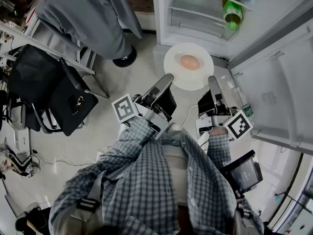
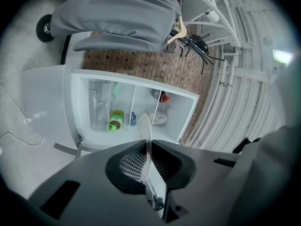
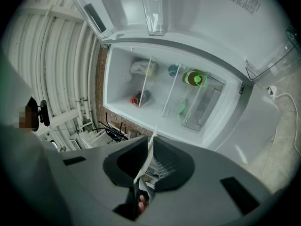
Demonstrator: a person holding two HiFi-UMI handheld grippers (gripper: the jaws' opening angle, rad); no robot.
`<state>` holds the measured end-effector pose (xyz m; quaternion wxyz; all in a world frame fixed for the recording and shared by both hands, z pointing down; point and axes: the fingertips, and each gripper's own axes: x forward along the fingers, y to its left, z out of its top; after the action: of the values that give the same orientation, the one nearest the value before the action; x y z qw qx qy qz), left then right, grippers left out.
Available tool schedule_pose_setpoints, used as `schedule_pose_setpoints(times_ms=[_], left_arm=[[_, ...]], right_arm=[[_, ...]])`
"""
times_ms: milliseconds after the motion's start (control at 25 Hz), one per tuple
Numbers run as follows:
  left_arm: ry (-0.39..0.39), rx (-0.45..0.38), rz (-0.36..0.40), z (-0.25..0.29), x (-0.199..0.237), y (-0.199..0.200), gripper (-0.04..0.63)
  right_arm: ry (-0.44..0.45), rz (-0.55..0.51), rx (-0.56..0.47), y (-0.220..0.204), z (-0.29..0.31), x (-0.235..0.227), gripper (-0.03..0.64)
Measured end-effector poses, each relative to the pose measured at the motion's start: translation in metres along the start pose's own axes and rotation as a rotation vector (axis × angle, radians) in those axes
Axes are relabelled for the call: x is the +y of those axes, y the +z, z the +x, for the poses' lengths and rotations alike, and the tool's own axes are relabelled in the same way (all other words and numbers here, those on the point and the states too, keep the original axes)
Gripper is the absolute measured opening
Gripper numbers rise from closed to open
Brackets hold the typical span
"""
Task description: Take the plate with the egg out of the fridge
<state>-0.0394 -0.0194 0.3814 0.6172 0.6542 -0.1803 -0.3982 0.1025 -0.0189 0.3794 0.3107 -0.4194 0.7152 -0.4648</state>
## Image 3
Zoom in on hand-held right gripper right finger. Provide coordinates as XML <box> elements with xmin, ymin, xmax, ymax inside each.
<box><xmin>145</xmin><ymin>137</ymin><xmax>277</xmax><ymax>226</ymax></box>

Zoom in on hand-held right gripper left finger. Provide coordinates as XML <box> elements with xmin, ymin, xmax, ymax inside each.
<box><xmin>58</xmin><ymin>136</ymin><xmax>151</xmax><ymax>226</ymax></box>

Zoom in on white round plate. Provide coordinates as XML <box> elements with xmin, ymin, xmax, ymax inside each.
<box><xmin>133</xmin><ymin>125</ymin><xmax>159</xmax><ymax>190</ymax></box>

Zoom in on white refrigerator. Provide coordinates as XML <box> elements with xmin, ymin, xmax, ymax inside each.
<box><xmin>63</xmin><ymin>0</ymin><xmax>301</xmax><ymax>167</ymax></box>

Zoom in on person's right hand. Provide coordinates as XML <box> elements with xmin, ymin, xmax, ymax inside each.
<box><xmin>138</xmin><ymin>194</ymin><xmax>149</xmax><ymax>215</ymax></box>

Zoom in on black metal rack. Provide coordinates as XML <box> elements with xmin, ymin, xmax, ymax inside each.
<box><xmin>97</xmin><ymin>113</ymin><xmax>129</xmax><ymax>144</ymax></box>

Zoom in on brown bag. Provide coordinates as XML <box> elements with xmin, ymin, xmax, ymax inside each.
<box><xmin>127</xmin><ymin>129</ymin><xmax>148</xmax><ymax>139</ymax></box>

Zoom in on person's head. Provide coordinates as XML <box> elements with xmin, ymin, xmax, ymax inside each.
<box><xmin>18</xmin><ymin>105</ymin><xmax>40</xmax><ymax>131</ymax></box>

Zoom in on clear fridge door shelf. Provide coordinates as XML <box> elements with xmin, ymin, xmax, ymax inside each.
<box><xmin>181</xmin><ymin>75</ymin><xmax>227</xmax><ymax>132</ymax></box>

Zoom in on green plastic bag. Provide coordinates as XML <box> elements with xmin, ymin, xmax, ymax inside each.
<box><xmin>178</xmin><ymin>98</ymin><xmax>189</xmax><ymax>114</ymax></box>

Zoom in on red-cap cola bottle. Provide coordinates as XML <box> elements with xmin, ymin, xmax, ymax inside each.
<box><xmin>129</xmin><ymin>89</ymin><xmax>151</xmax><ymax>107</ymax></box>

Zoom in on round thermostat dial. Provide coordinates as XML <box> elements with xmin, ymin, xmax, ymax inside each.
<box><xmin>122</xmin><ymin>72</ymin><xmax>134</xmax><ymax>84</ymax></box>

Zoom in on green drink bottle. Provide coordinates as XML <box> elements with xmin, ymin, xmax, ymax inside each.
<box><xmin>182</xmin><ymin>69</ymin><xmax>208</xmax><ymax>88</ymax></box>

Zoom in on clear bag of food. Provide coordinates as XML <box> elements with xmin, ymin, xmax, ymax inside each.
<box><xmin>130</xmin><ymin>59</ymin><xmax>158</xmax><ymax>77</ymax></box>

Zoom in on blue drink bottle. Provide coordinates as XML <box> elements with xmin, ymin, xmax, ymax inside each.
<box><xmin>167</xmin><ymin>64</ymin><xmax>181</xmax><ymax>77</ymax></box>

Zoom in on clear door bin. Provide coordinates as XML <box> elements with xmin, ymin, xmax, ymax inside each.
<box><xmin>245</xmin><ymin>27</ymin><xmax>301</xmax><ymax>89</ymax></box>
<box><xmin>138</xmin><ymin>0</ymin><xmax>165</xmax><ymax>37</ymax></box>

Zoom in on white wall pipes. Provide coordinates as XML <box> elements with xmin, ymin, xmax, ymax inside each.
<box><xmin>74</xmin><ymin>97</ymin><xmax>93</xmax><ymax>129</ymax></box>

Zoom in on black head-mounted camera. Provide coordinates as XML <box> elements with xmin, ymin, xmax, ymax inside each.
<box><xmin>27</xmin><ymin>97</ymin><xmax>51</xmax><ymax>132</ymax></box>

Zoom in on white power cable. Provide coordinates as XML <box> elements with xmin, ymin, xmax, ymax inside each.
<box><xmin>274</xmin><ymin>92</ymin><xmax>301</xmax><ymax>155</ymax></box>

